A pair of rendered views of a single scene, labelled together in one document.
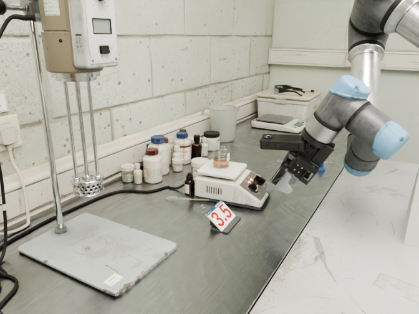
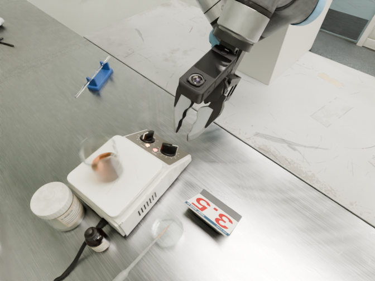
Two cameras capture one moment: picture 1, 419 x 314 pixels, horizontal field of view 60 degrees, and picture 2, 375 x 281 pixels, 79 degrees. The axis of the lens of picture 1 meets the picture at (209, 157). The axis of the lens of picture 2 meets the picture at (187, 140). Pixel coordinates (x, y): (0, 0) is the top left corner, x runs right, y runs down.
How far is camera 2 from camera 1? 84 cm
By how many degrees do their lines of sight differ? 67
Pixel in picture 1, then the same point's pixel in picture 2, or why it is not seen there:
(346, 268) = (307, 133)
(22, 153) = not seen: outside the picture
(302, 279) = (328, 172)
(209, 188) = (142, 208)
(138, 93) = not seen: outside the picture
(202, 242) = (261, 257)
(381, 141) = (319, 6)
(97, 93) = not seen: outside the picture
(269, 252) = (282, 183)
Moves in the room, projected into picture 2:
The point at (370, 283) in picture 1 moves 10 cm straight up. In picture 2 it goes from (326, 128) to (348, 97)
